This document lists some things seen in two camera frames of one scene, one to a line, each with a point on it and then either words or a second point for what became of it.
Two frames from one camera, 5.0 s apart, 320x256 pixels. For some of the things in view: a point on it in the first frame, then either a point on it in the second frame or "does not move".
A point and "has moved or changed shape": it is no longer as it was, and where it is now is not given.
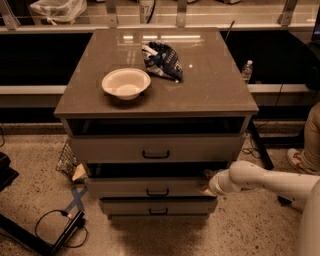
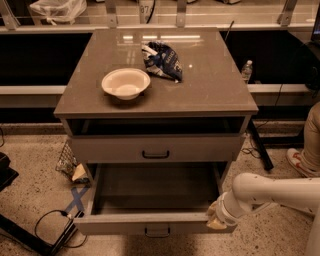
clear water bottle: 247,70 does not move
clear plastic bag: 58,11 does not move
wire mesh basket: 67,160 does not move
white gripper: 216,184 to 221,210
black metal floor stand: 28,234 does not move
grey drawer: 148,179 has moved or changed shape
